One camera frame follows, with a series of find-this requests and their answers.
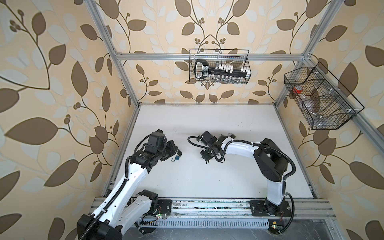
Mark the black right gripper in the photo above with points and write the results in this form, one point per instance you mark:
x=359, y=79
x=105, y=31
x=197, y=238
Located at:
x=202, y=153

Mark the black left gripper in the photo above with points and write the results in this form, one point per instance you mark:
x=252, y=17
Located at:
x=171, y=144

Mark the smallest black padlock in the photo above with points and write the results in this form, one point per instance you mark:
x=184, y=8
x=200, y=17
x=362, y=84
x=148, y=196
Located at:
x=231, y=135

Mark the blue padlock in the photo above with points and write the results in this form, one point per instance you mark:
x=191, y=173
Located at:
x=176, y=158

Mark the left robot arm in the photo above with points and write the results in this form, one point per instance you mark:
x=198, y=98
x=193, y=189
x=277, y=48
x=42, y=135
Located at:
x=129, y=180

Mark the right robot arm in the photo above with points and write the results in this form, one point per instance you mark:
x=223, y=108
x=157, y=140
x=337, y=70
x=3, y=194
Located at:
x=271, y=161

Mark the black socket holder tool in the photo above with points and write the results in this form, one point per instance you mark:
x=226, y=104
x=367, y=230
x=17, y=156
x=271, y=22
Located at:
x=203, y=70

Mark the red item in basket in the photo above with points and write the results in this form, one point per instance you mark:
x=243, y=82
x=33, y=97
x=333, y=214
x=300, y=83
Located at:
x=297, y=89

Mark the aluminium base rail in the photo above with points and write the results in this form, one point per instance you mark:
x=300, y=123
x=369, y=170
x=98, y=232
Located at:
x=215, y=213

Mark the black wire basket back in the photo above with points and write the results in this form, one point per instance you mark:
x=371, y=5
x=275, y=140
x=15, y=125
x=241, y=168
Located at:
x=235, y=57

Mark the black wire basket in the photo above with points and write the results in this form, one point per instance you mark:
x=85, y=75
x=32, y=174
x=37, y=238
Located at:
x=326, y=102
x=235, y=57

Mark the black wire basket right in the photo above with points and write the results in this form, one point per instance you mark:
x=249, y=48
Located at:
x=326, y=102

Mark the aluminium frame corner post left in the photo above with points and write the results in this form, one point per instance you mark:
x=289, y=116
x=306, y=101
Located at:
x=96, y=16

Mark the aluminium frame corner post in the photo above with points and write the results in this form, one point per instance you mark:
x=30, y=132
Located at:
x=328, y=10
x=96, y=16

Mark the aluminium frame corner post right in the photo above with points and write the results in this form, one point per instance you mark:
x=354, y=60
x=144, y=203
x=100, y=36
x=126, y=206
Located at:
x=328, y=10

